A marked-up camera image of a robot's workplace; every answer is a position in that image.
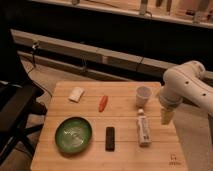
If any green ceramic bowl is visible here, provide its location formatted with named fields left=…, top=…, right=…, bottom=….
left=55, top=117, right=92, bottom=154

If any white tube bottle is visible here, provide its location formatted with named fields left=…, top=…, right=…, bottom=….
left=137, top=108, right=151, bottom=147

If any black chair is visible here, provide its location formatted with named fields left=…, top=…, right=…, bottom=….
left=0, top=19, right=47, bottom=166

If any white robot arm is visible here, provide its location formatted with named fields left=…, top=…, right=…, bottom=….
left=158, top=61, right=213, bottom=125

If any wooden table board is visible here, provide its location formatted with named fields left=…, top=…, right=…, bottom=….
left=31, top=81, right=187, bottom=171

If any orange carrot toy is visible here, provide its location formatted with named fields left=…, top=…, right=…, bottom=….
left=99, top=95, right=108, bottom=112

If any black rectangular block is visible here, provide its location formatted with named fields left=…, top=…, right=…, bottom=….
left=105, top=127, right=115, bottom=151

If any white paper cup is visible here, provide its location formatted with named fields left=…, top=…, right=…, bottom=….
left=136, top=86, right=152, bottom=107

